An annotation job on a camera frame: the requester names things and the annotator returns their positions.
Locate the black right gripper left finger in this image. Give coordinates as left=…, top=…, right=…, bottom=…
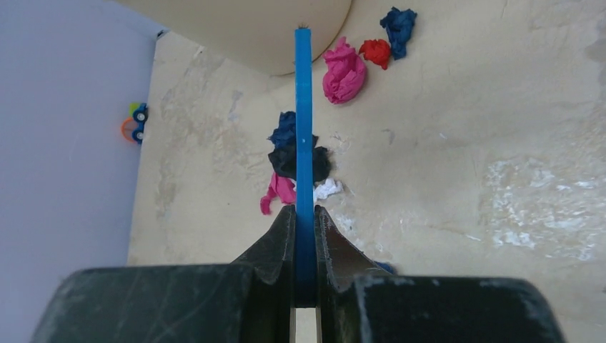
left=234, top=205, right=296, bottom=342

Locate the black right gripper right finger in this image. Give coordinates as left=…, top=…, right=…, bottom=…
left=314, top=205, right=391, bottom=342

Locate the dark blue paper scrap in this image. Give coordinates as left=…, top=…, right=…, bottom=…
left=374, top=261, right=397, bottom=275

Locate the blue hand brush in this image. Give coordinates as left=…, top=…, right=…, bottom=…
left=294, top=27, right=317, bottom=308

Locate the white paper scrap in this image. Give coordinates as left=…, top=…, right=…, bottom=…
left=313, top=178, right=344, bottom=202

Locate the black paper scrap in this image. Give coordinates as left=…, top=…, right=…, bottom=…
left=268, top=134, right=332, bottom=182

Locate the pink paper scrap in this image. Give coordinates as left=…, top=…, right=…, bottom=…
left=322, top=36, right=367, bottom=104

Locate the red paper scrap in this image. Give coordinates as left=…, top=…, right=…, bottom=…
left=358, top=39, right=392, bottom=70

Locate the small blue paper scrap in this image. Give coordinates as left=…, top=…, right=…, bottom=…
left=379, top=7, right=417, bottom=60

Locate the orange blue toy car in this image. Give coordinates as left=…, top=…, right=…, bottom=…
left=120, top=102, right=149, bottom=145

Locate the beige plastic bucket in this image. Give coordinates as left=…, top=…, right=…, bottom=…
left=122, top=0, right=352, bottom=75

